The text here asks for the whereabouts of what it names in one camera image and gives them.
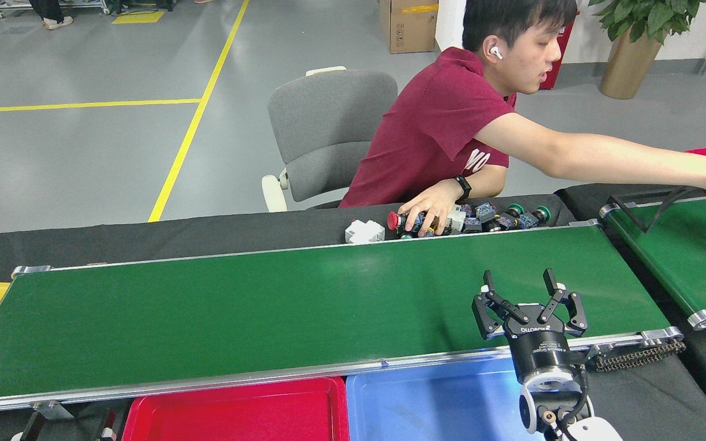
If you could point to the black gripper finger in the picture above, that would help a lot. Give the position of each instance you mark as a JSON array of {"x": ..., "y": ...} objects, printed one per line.
[
  {"x": 576, "y": 318},
  {"x": 483, "y": 318}
]

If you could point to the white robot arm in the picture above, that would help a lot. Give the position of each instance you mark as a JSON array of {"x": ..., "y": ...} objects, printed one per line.
[{"x": 552, "y": 384}]

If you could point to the red plastic tray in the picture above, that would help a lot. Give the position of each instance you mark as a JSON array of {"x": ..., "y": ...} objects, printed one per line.
[{"x": 236, "y": 410}]

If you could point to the black metal bracket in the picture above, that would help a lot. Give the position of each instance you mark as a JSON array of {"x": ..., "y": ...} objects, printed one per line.
[{"x": 671, "y": 214}]

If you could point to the blue grey switch block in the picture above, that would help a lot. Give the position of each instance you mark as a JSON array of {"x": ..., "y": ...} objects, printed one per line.
[
  {"x": 472, "y": 225},
  {"x": 485, "y": 212}
]

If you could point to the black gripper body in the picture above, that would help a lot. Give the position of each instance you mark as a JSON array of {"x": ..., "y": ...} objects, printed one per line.
[{"x": 537, "y": 349}]

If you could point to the white earbud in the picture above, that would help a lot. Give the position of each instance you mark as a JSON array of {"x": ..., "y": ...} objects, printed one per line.
[{"x": 497, "y": 53}]

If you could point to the background person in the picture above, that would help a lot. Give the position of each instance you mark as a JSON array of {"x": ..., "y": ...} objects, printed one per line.
[{"x": 53, "y": 12}]

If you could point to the short green conveyor belt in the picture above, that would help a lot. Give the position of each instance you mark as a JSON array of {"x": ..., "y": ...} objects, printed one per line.
[{"x": 684, "y": 251}]

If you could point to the red fire extinguisher cabinet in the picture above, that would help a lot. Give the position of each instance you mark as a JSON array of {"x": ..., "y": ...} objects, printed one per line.
[{"x": 558, "y": 78}]

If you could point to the blue plastic tray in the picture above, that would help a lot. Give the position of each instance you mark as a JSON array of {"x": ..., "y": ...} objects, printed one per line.
[{"x": 432, "y": 404}]

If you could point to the silver metal cart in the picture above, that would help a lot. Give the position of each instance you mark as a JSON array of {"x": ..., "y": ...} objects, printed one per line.
[{"x": 16, "y": 7}]

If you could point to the green plant in gold pot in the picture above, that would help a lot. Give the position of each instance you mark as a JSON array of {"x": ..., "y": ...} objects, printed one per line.
[{"x": 629, "y": 61}]

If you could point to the long green conveyor belt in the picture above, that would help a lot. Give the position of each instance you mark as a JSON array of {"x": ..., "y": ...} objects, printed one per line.
[{"x": 267, "y": 318}]

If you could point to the grey office chair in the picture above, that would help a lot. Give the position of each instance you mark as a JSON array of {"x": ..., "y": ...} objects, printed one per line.
[{"x": 328, "y": 128}]

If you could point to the person's left hand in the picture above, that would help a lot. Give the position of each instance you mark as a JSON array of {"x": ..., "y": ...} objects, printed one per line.
[{"x": 432, "y": 205}]

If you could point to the brown cardboard box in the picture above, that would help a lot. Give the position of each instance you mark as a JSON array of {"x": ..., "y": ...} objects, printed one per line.
[{"x": 408, "y": 24}]

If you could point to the black wrist watch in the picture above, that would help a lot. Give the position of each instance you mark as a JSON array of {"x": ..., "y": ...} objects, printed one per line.
[{"x": 463, "y": 187}]

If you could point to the red head push button switch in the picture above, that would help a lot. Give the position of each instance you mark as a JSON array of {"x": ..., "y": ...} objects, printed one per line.
[{"x": 394, "y": 222}]

